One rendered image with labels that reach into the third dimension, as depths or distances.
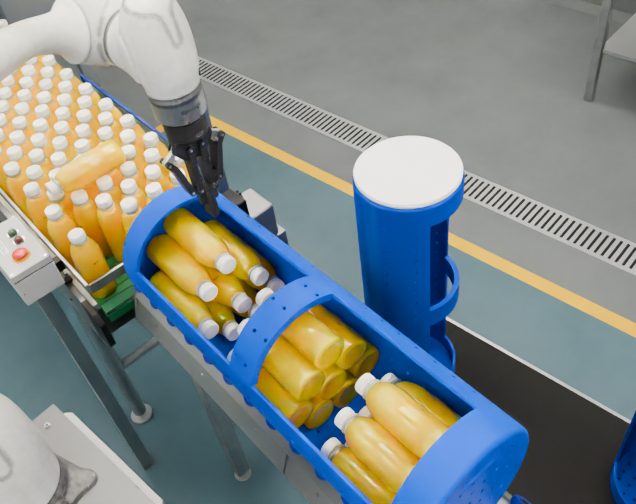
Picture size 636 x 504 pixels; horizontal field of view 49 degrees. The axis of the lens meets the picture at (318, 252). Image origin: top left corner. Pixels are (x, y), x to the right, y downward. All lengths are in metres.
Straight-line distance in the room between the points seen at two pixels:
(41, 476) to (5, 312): 2.09
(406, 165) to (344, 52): 2.54
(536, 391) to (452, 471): 1.39
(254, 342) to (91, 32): 0.58
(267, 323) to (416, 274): 0.70
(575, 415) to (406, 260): 0.87
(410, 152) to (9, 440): 1.17
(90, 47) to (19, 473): 0.67
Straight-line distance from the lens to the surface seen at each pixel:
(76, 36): 1.20
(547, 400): 2.44
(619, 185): 3.41
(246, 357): 1.28
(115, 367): 2.45
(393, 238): 1.78
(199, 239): 1.49
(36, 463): 1.24
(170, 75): 1.13
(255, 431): 1.55
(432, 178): 1.78
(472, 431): 1.11
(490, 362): 2.50
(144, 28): 1.10
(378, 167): 1.82
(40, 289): 1.78
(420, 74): 4.06
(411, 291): 1.93
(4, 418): 1.19
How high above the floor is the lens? 2.20
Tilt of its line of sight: 46 degrees down
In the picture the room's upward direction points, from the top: 9 degrees counter-clockwise
